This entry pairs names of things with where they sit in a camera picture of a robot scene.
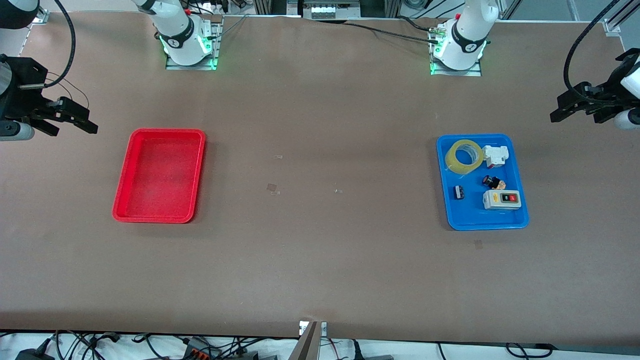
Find short black table cable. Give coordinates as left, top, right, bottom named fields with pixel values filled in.
left=399, top=15, right=434, bottom=33

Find grey two-button switch box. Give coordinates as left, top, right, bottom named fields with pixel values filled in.
left=482, top=190, right=522, bottom=211

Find red plastic tray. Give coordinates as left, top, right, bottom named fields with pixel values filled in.
left=112, top=128, right=207, bottom=224

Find black looped floor cable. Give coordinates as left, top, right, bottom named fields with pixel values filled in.
left=505, top=342, right=555, bottom=359

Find aluminium frame with sockets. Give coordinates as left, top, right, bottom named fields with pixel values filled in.
left=252, top=0, right=402, bottom=21

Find orange black power strip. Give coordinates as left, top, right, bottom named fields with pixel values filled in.
left=182, top=337, right=223, bottom=360

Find yellow clear tape roll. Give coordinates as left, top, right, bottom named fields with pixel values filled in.
left=445, top=139, right=485, bottom=175

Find long black table cable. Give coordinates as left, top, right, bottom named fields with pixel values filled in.
left=344, top=21, right=441, bottom=43

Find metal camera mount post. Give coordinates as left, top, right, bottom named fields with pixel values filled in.
left=287, top=320, right=328, bottom=360

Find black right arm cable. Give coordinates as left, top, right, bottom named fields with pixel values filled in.
left=42, top=0, right=77, bottom=89

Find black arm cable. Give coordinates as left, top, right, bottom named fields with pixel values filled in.
left=563, top=0, right=622, bottom=105
left=42, top=0, right=77, bottom=89

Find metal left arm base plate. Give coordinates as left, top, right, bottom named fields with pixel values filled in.
left=430, top=55, right=483, bottom=77

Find thin black gripper wires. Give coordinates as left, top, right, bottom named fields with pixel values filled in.
left=46, top=71, right=91, bottom=110

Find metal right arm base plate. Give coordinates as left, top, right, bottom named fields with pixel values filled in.
left=165, top=17, right=222, bottom=71

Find thin grey table cable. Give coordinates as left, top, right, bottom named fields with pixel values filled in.
left=214, top=14, right=251, bottom=40

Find black power adapter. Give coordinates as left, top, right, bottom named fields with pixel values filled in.
left=15, top=340, right=56, bottom=360

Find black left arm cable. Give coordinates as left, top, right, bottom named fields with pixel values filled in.
left=563, top=0, right=622, bottom=105

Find white circuit breaker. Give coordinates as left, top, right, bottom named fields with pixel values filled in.
left=481, top=144, right=510, bottom=170

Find blue plastic tray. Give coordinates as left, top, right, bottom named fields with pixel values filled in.
left=436, top=133, right=530, bottom=231

